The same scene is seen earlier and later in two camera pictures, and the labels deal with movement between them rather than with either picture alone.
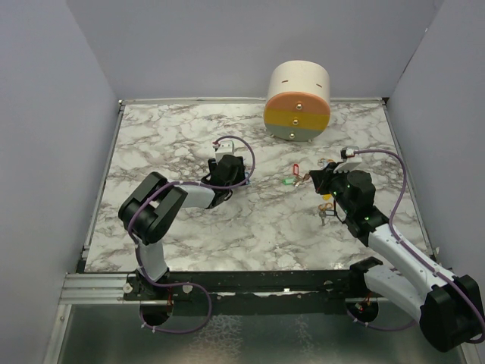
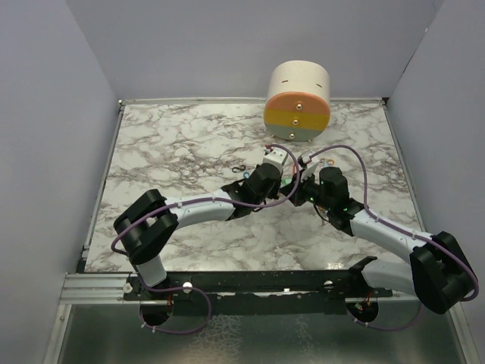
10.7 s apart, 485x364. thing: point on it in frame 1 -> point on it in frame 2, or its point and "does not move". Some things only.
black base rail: (251, 293) does not move
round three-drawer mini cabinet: (298, 103) does not move
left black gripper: (239, 177) -> (273, 194)
